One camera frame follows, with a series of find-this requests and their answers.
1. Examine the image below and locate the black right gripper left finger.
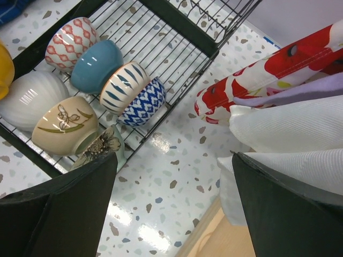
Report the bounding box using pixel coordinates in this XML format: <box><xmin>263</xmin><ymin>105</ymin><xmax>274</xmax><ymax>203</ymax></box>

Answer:
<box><xmin>1</xmin><ymin>153</ymin><xmax>117</xmax><ymax>256</ymax></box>

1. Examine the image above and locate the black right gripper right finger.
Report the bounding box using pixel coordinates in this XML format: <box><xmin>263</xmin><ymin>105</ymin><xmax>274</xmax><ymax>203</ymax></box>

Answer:
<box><xmin>232</xmin><ymin>153</ymin><xmax>342</xmax><ymax>256</ymax></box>

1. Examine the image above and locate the beige flower painted bowl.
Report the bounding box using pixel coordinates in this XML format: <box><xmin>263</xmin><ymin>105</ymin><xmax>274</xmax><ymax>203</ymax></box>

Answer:
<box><xmin>32</xmin><ymin>96</ymin><xmax>99</xmax><ymax>156</ymax></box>

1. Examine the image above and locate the light green bowl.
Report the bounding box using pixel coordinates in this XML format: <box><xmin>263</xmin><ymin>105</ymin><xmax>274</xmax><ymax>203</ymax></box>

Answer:
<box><xmin>70</xmin><ymin>125</ymin><xmax>126</xmax><ymax>172</ymax></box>

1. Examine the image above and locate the white ceramic bowl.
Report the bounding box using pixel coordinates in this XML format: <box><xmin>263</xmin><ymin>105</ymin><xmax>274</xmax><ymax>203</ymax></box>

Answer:
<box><xmin>1</xmin><ymin>71</ymin><xmax>70</xmax><ymax>132</ymax></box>

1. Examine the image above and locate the blue zigzag pattern bowl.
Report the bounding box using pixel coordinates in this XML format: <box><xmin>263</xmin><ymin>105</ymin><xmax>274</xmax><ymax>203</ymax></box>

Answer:
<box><xmin>117</xmin><ymin>77</ymin><xmax>168</xmax><ymax>127</ymax></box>

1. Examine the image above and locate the cream striped rim bowl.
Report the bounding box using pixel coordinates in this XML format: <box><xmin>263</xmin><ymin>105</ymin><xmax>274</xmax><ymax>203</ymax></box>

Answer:
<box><xmin>100</xmin><ymin>61</ymin><xmax>151</xmax><ymax>116</ymax></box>

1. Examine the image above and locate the teal blue bowl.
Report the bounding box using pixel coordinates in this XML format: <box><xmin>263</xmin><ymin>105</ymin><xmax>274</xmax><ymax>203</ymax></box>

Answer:
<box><xmin>70</xmin><ymin>40</ymin><xmax>124</xmax><ymax>94</ymax></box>

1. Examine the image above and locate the yellow bowl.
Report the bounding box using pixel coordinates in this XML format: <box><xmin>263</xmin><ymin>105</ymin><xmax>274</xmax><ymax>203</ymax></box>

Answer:
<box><xmin>0</xmin><ymin>41</ymin><xmax>15</xmax><ymax>99</ymax></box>

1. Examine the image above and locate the blue triangle pattern bowl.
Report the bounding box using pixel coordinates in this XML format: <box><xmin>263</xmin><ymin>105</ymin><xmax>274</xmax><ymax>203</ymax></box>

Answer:
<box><xmin>44</xmin><ymin>17</ymin><xmax>100</xmax><ymax>72</ymax></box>

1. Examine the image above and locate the white cloth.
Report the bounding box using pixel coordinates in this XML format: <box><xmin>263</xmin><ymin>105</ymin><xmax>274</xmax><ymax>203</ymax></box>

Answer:
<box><xmin>229</xmin><ymin>96</ymin><xmax>342</xmax><ymax>209</ymax></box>

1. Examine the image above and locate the lilac cloth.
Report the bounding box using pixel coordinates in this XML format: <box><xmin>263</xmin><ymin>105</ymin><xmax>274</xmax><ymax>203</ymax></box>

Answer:
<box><xmin>233</xmin><ymin>72</ymin><xmax>342</xmax><ymax>107</ymax></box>

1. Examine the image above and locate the red floral cloth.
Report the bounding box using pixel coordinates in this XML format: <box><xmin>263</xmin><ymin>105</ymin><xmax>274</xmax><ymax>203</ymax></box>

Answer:
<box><xmin>195</xmin><ymin>21</ymin><xmax>342</xmax><ymax>125</ymax></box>

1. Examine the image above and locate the blue plaid shirt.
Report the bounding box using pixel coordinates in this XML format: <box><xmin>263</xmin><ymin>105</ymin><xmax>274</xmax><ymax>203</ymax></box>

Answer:
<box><xmin>1</xmin><ymin>0</ymin><xmax>33</xmax><ymax>26</ymax></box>

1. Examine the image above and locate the wooden drying rack frame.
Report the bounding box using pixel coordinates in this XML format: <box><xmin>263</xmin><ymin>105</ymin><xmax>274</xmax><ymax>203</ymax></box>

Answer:
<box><xmin>176</xmin><ymin>197</ymin><xmax>255</xmax><ymax>257</ymax></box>

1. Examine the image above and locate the black wire dish rack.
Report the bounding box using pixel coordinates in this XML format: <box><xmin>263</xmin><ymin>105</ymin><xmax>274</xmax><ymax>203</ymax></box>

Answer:
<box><xmin>1</xmin><ymin>1</ymin><xmax>258</xmax><ymax>160</ymax></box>

